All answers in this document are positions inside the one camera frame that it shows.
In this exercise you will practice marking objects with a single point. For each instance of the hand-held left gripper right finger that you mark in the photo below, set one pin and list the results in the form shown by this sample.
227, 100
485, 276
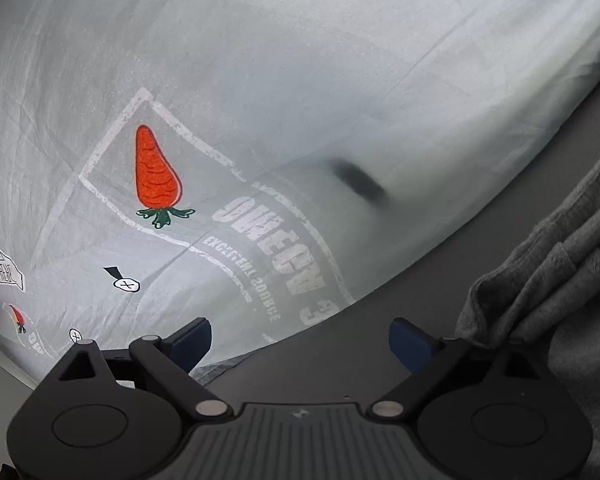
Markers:
409, 344

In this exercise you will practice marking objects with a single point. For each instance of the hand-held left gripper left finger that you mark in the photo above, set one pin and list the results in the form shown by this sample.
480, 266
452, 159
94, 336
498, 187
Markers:
196, 344

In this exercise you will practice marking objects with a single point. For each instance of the grey zip hoodie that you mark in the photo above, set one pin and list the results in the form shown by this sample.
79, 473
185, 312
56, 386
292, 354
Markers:
555, 270

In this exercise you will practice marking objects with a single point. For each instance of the white carrot print quilt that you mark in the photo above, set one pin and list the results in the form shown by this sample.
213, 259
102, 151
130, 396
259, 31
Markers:
280, 85

